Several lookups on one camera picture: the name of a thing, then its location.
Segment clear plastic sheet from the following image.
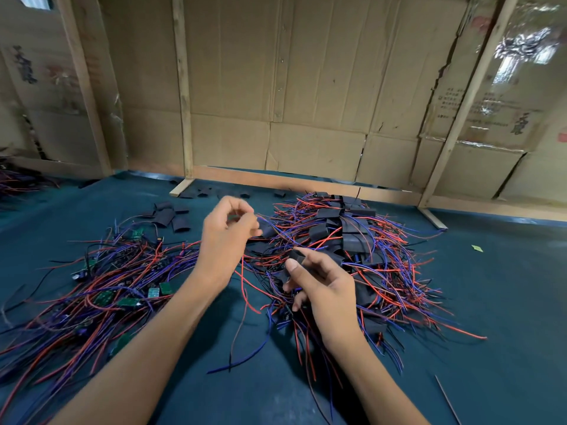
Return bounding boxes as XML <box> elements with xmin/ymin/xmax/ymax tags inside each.
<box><xmin>483</xmin><ymin>4</ymin><xmax>567</xmax><ymax>142</ymax></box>

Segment person's left hand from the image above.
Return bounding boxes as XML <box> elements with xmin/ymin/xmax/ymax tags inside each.
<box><xmin>190</xmin><ymin>195</ymin><xmax>264</xmax><ymax>293</ymax></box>

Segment pile of sleeved wired boards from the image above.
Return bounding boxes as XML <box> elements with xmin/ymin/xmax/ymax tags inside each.
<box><xmin>239</xmin><ymin>192</ymin><xmax>488</xmax><ymax>413</ymax></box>

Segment pale slanted wooden post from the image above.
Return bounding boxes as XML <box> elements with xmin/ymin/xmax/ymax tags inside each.
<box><xmin>418</xmin><ymin>0</ymin><xmax>522</xmax><ymax>231</ymax></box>

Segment pile of black sleeve pieces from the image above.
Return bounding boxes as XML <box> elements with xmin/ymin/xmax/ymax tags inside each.
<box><xmin>142</xmin><ymin>184</ymin><xmax>253</xmax><ymax>234</ymax></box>

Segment thin wooden post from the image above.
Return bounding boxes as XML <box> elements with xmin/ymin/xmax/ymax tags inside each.
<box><xmin>170</xmin><ymin>0</ymin><xmax>196</xmax><ymax>197</ymax></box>

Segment wooden ledge board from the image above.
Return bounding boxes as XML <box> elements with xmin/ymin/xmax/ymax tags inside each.
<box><xmin>128</xmin><ymin>159</ymin><xmax>567</xmax><ymax>225</ymax></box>

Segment wire pile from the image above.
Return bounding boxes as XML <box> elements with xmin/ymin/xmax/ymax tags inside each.
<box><xmin>0</xmin><ymin>155</ymin><xmax>54</xmax><ymax>202</ymax></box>

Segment person's right hand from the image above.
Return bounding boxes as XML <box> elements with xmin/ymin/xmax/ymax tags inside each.
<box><xmin>283</xmin><ymin>247</ymin><xmax>366</xmax><ymax>351</ymax></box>

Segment person's left forearm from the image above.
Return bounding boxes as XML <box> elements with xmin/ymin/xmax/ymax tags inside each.
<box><xmin>48</xmin><ymin>279</ymin><xmax>227</xmax><ymax>425</ymax></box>

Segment pile of unsleeved wired boards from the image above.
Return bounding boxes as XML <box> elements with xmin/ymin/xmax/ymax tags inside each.
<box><xmin>0</xmin><ymin>221</ymin><xmax>209</xmax><ymax>425</ymax></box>

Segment person's right forearm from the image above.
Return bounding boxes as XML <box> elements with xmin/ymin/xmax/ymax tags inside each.
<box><xmin>332</xmin><ymin>332</ymin><xmax>432</xmax><ymax>425</ymax></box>

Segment wide wooden post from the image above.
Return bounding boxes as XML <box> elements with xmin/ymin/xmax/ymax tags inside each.
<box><xmin>55</xmin><ymin>0</ymin><xmax>113</xmax><ymax>178</ymax></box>

